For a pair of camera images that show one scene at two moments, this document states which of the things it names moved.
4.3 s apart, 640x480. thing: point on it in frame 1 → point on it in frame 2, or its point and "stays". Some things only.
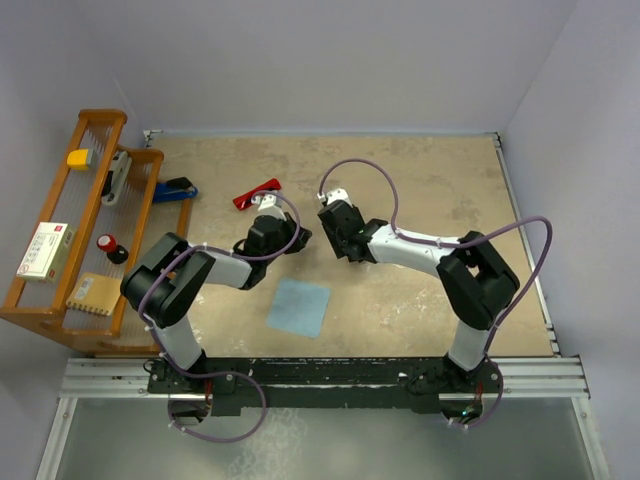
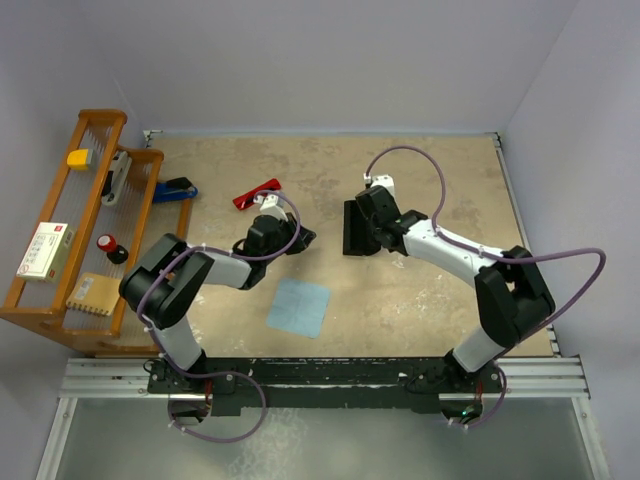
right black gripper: (357, 212) → (370, 235)
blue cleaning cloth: (299, 308) stays
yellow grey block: (80, 159) stays
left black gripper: (289, 226) stays
